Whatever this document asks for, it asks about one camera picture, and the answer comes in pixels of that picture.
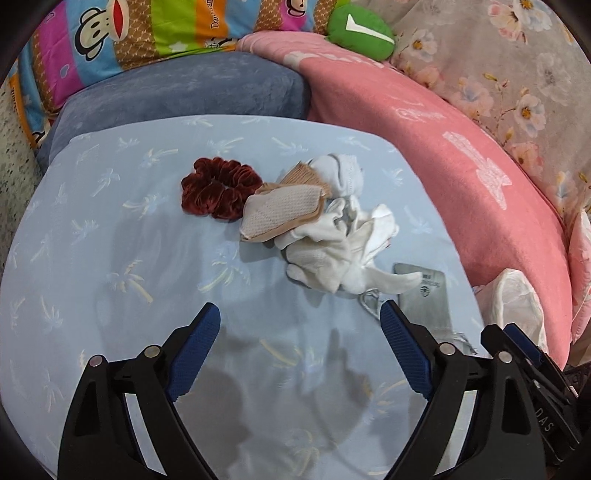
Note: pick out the grey floral bedsheet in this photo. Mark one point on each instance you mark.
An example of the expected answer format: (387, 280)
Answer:
(515, 69)

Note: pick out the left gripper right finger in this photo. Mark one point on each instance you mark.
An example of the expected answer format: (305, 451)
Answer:
(503, 440)

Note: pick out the blue-grey velvet pillow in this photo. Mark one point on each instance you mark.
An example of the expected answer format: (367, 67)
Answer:
(229, 83)

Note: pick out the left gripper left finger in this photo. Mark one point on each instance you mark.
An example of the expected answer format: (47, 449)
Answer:
(98, 439)

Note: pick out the dark red velvet scrunchie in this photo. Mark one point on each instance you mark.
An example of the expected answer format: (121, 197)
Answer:
(218, 188)

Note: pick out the pink white pillow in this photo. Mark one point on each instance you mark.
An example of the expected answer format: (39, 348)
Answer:
(579, 256)

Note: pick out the white sock red mark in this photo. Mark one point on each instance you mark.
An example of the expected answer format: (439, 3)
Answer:
(370, 233)

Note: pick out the grey drawstring pouch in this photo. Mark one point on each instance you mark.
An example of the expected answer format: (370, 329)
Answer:
(428, 305)

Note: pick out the green round plush pillow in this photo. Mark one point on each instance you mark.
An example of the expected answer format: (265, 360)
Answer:
(361, 31)

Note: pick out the white crumpled sock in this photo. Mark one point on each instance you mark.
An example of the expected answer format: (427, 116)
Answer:
(318, 253)

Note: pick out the pink blanket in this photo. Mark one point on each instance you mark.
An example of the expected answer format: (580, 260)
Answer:
(495, 215)

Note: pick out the colourful monkey striped quilt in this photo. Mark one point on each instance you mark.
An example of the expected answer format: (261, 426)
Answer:
(80, 43)

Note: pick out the beige sock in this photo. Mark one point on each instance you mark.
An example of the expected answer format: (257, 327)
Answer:
(276, 208)

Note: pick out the white plastic trash bag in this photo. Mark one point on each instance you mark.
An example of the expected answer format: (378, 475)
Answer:
(510, 298)

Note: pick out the light blue-white sock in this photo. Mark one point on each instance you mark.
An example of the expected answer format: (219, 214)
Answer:
(341, 172)

